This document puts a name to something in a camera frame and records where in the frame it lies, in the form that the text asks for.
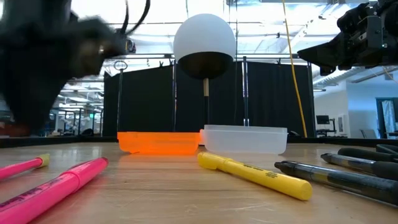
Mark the white globe lamp black base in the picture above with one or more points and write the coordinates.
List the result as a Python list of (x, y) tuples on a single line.
[(204, 37)]

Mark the pink highlighter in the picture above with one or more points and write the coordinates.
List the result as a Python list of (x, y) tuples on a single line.
[(21, 166), (62, 185)]

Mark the black computer monitor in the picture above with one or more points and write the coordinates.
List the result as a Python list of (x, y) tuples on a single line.
[(322, 119)]

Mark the clear plastic supply box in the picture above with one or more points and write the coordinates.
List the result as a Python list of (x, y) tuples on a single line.
[(245, 141)]

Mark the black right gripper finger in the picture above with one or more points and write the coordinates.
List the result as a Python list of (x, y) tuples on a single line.
[(327, 70), (332, 51)]

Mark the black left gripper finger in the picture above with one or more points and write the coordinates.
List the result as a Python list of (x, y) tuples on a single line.
[(102, 43)]

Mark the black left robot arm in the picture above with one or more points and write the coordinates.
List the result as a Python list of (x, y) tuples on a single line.
[(31, 9)]

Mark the black curtain partition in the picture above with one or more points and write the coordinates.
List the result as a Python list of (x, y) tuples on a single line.
[(149, 99)]

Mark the orange plastic box lid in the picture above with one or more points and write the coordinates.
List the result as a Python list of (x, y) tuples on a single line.
[(158, 143)]

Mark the metal curtain pole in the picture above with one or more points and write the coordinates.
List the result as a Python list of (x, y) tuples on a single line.
[(245, 93)]

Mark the black aluminium table frame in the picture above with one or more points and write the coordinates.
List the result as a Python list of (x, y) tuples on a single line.
[(56, 141)]

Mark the yellow highlighter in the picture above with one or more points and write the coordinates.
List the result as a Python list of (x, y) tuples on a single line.
[(258, 175)]

